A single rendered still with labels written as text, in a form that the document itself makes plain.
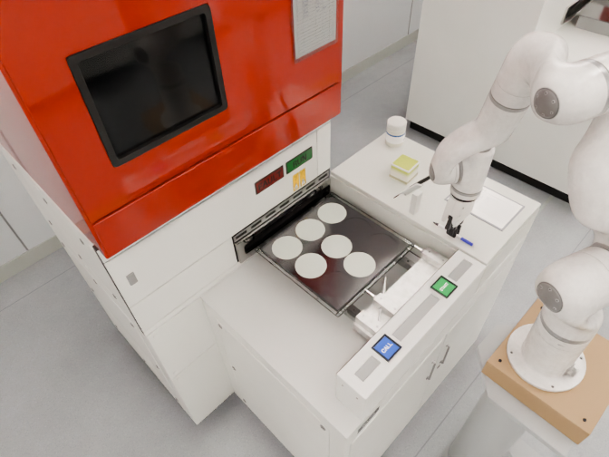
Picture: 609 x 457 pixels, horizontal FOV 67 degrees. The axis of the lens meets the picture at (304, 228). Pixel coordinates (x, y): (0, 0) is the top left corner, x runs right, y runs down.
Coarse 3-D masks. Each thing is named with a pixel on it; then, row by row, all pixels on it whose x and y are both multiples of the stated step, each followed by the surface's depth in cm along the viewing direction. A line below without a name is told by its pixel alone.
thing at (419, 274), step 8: (416, 264) 145; (424, 264) 144; (408, 272) 143; (416, 272) 142; (424, 272) 142; (432, 272) 142; (400, 280) 141; (408, 280) 140; (416, 280) 140; (424, 280) 140; (392, 288) 139; (400, 288) 138; (408, 288) 138; (416, 288) 138; (392, 296) 137; (400, 296) 137; (408, 296) 137; (400, 304) 135; (368, 312) 133; (376, 312) 133; (384, 320) 131; (360, 328) 130; (368, 336) 129
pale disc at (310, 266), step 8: (304, 256) 146; (312, 256) 146; (320, 256) 146; (296, 264) 144; (304, 264) 144; (312, 264) 144; (320, 264) 143; (304, 272) 142; (312, 272) 141; (320, 272) 141
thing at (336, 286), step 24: (312, 216) 158; (360, 216) 157; (312, 240) 150; (360, 240) 149; (384, 240) 149; (288, 264) 144; (336, 264) 143; (384, 264) 143; (312, 288) 137; (336, 288) 137; (360, 288) 137
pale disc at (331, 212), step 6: (324, 204) 162; (330, 204) 162; (336, 204) 161; (318, 210) 160; (324, 210) 159; (330, 210) 159; (336, 210) 159; (342, 210) 159; (318, 216) 158; (324, 216) 158; (330, 216) 158; (336, 216) 157; (342, 216) 157; (330, 222) 156; (336, 222) 155
